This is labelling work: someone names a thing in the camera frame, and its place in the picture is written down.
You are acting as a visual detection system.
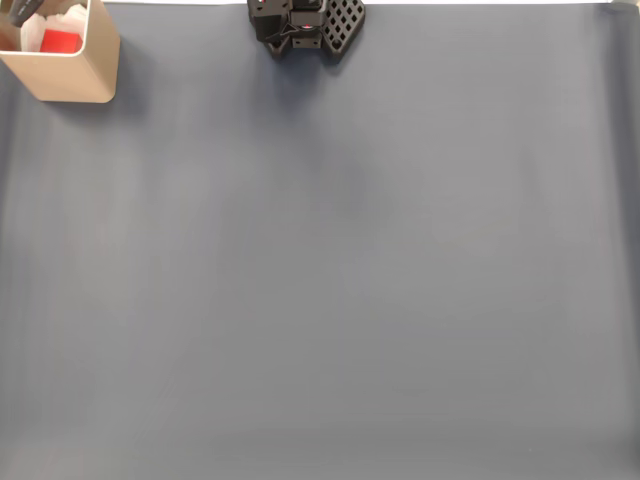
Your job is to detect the beige box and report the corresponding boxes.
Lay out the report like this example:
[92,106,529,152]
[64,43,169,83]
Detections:
[0,0,122,104]

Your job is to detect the dark blue-grey table mat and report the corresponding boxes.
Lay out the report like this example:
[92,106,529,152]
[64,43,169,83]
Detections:
[0,2,640,480]

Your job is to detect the red cube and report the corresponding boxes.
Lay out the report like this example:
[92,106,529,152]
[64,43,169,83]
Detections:
[38,28,84,54]

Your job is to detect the white foam padding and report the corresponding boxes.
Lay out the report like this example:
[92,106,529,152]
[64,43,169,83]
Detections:
[18,2,90,53]

